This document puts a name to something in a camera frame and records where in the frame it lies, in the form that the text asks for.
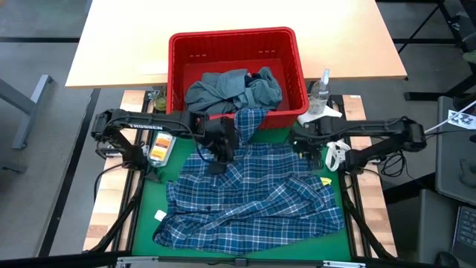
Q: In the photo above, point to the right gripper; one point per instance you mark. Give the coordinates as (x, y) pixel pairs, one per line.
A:
(306, 137)

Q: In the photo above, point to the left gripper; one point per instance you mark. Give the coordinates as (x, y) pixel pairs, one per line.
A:
(219, 137)

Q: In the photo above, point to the grey garment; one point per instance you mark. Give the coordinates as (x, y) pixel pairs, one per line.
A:
(215, 93)

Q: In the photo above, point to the yellow T-shirt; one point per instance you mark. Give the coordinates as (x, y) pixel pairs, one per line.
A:
(326, 181)

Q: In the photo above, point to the blue plaid shirt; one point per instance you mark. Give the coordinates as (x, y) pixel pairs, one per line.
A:
(253, 201)

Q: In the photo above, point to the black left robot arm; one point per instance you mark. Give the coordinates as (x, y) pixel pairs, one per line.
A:
(148, 123)

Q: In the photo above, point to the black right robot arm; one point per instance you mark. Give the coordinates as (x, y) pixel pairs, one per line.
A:
(372, 128)

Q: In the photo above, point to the red plastic laundry bin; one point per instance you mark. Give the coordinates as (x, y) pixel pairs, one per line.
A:
(238, 44)

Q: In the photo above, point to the white tote bag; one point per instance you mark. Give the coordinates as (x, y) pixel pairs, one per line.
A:
(320, 113)

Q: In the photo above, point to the clear spray bottle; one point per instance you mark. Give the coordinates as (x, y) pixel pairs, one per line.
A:
(318, 97)

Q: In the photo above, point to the clear box with orange label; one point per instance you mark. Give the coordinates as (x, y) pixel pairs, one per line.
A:
(160, 149)

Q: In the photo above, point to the small potted succulent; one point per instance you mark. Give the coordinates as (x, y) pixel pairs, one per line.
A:
(160, 102)

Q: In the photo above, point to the dark navy garment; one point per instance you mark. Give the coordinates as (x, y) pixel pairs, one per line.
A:
(253, 77)

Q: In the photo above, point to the small white paper label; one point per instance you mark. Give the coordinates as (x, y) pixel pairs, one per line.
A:
(160, 215)

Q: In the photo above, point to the beige wooden desk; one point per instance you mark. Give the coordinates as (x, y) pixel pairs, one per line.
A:
(223, 15)

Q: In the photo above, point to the silver metal bar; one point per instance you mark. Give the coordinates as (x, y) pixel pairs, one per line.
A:
(178, 261)

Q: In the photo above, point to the dark grey cabinet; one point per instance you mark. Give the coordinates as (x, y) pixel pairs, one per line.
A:
(420, 227)

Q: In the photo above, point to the black monitor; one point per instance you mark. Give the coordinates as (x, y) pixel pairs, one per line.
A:
(455, 160)

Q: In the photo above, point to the printed paper sheet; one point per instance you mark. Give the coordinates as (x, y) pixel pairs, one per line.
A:
(461, 120)

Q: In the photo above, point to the black keyboard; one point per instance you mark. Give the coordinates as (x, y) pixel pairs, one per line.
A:
(465, 231)

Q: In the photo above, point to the black computer mouse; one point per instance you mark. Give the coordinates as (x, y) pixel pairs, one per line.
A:
(446, 260)

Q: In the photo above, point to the grey desk leg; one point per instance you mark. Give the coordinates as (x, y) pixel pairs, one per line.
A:
(29, 108)

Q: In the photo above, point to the black aluminium table frame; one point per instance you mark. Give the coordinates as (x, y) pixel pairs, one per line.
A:
(140, 193)

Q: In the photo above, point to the black diagonal frame strut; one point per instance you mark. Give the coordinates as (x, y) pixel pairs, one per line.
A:
(115, 223)
(366, 231)

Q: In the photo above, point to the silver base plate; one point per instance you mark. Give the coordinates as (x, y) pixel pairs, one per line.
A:
(104, 152)

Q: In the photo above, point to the black desk leg frame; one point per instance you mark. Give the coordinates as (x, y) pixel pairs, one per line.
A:
(427, 22)

